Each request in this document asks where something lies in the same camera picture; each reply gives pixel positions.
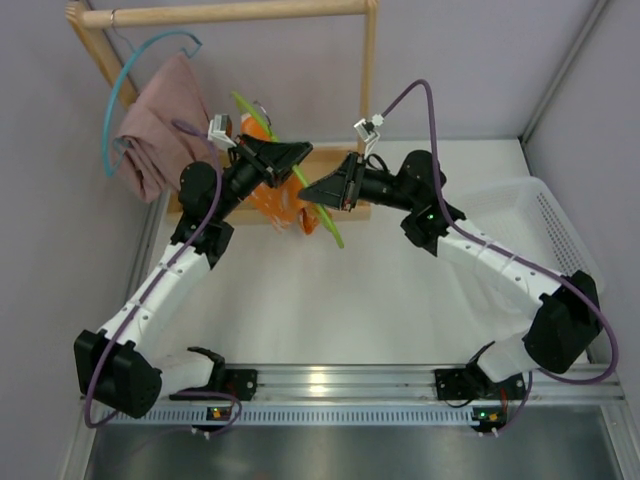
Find green plastic hanger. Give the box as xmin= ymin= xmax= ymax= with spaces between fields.
xmin=231 ymin=91 xmax=344 ymax=249

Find orange white patterned trousers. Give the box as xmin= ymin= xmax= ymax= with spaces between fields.
xmin=240 ymin=112 xmax=320 ymax=235

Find pink trousers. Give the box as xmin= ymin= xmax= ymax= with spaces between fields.
xmin=107 ymin=53 xmax=212 ymax=203

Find blue plastic hanger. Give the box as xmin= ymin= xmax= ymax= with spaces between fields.
xmin=101 ymin=8 xmax=205 ymax=178

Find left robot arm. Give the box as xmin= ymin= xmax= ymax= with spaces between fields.
xmin=74 ymin=134 xmax=313 ymax=418

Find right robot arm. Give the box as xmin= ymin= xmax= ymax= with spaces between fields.
xmin=299 ymin=150 xmax=602 ymax=398

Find wooden clothes rack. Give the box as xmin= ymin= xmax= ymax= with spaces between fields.
xmin=65 ymin=0 xmax=378 ymax=226

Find white plastic basket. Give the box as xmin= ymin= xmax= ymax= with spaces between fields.
xmin=443 ymin=177 xmax=606 ymax=328

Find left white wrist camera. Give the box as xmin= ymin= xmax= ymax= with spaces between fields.
xmin=207 ymin=114 xmax=236 ymax=150

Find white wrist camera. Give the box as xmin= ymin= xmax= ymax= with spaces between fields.
xmin=354 ymin=114 xmax=384 ymax=157
xmin=207 ymin=114 xmax=236 ymax=150

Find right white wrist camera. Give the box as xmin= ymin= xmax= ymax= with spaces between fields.
xmin=354 ymin=114 xmax=384 ymax=157

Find aluminium mounting rail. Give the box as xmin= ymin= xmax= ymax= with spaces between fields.
xmin=79 ymin=362 xmax=626 ymax=405

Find grey slotted cable duct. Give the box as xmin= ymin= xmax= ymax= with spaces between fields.
xmin=109 ymin=404 xmax=504 ymax=427

